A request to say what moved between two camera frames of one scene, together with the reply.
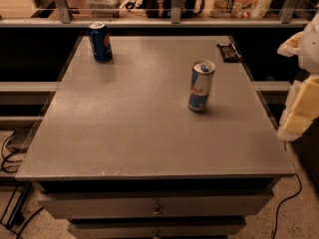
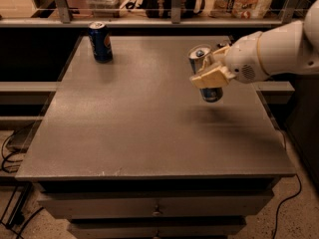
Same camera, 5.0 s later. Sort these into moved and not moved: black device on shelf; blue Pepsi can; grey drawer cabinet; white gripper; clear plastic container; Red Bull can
Moved: Red Bull can; white gripper
Not moved: black device on shelf; blue Pepsi can; grey drawer cabinet; clear plastic container
